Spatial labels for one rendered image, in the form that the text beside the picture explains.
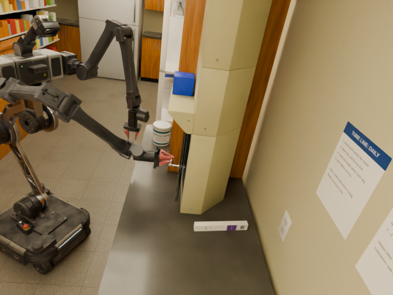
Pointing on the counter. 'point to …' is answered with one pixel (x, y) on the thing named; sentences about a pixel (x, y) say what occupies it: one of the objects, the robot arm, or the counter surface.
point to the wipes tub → (161, 133)
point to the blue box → (183, 83)
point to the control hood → (182, 111)
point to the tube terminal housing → (214, 134)
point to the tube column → (233, 33)
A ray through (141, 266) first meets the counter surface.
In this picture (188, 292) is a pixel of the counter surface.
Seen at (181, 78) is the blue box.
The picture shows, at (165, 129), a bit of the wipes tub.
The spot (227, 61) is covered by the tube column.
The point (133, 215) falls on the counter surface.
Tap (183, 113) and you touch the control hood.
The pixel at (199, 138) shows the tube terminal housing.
